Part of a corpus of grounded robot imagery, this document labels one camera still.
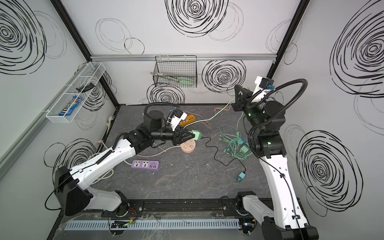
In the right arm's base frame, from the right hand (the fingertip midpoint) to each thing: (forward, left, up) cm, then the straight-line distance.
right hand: (237, 85), depth 56 cm
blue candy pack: (+5, +75, -15) cm, 76 cm away
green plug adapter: (-9, +15, -21) cm, 27 cm away
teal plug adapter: (-18, -9, -48) cm, 52 cm away
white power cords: (+24, +82, -51) cm, 99 cm away
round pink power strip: (+1, +21, -48) cm, 53 cm away
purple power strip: (-12, +45, -48) cm, 67 cm away
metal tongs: (+27, +28, -16) cm, 43 cm away
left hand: (-9, +17, -21) cm, 28 cm away
